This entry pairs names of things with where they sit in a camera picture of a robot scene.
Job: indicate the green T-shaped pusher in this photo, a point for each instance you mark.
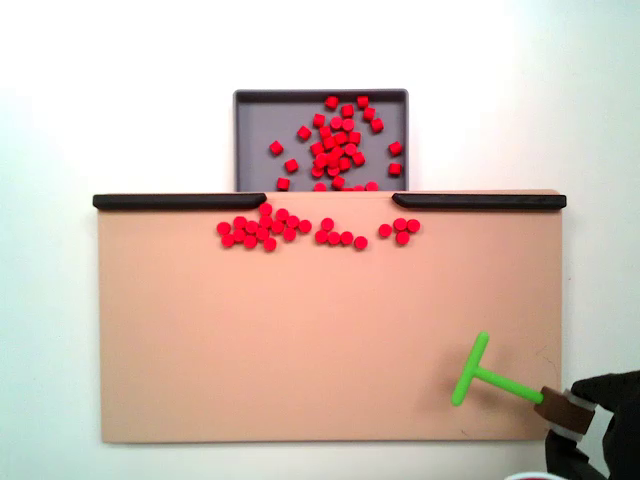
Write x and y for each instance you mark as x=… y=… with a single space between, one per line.
x=500 y=382

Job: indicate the grey rectangular container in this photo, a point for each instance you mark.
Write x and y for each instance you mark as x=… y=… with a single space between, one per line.
x=260 y=125

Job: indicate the beige rectangular board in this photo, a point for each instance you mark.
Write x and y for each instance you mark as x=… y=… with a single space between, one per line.
x=200 y=325

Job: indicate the black guide rail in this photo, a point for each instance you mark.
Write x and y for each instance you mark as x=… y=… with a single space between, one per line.
x=175 y=201
x=480 y=201

